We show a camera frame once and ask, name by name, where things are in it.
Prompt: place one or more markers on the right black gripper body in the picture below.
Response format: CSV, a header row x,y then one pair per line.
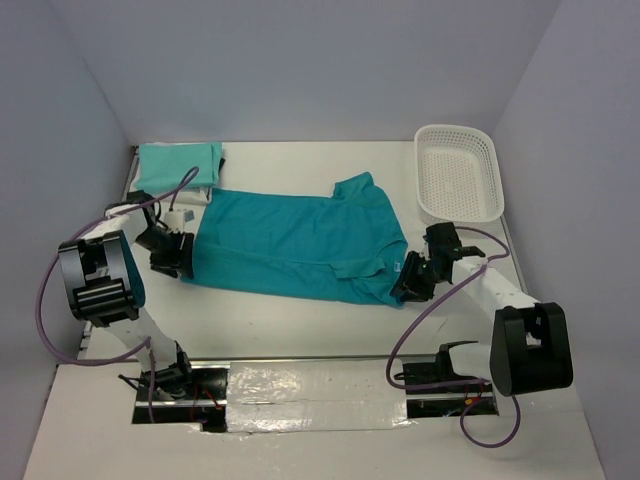
x,y
419,276

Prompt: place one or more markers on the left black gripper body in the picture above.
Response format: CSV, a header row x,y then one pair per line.
x,y
165,248

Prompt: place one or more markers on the white and green t-shirt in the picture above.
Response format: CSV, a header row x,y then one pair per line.
x,y
200,192

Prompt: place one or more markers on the teal t-shirt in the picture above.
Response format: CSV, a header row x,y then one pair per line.
x,y
348,247

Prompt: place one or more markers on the light mint t-shirt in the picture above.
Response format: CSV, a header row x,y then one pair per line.
x,y
175,167

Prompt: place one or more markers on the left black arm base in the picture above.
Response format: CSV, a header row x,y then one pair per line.
x,y
205,384

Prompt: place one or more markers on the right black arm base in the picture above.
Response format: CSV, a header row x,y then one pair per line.
x,y
429,377

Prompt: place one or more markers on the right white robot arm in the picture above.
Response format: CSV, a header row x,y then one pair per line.
x,y
529,350

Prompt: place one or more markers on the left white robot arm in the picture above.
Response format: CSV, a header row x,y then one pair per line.
x,y
104,286

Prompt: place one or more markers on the white plastic laundry basket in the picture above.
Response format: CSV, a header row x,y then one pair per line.
x,y
457,175

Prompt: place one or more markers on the silver tape sheet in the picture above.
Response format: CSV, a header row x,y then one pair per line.
x,y
312,396

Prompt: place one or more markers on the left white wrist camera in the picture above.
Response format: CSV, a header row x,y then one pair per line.
x,y
176,220

